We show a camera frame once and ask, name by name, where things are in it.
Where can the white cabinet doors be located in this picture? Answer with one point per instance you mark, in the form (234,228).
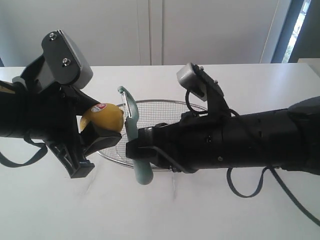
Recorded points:
(146,32)

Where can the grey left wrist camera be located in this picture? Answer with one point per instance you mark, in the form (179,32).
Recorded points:
(61,62)

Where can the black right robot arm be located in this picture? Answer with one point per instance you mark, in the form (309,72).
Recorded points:
(306,116)

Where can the yellow lemon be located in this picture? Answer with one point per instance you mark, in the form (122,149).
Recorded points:
(104,115)

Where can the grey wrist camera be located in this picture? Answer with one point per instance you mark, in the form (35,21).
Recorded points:
(61,62)
(196,81)

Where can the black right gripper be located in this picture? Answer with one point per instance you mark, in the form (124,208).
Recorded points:
(261,139)

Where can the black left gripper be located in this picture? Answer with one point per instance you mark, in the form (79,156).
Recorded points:
(47,120)

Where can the oval wire mesh basket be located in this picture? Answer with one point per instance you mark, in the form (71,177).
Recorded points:
(156,112)

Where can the teal handled peeler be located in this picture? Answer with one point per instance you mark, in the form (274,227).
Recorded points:
(142,170)

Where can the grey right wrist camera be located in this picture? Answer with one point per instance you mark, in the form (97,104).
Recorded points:
(196,81)

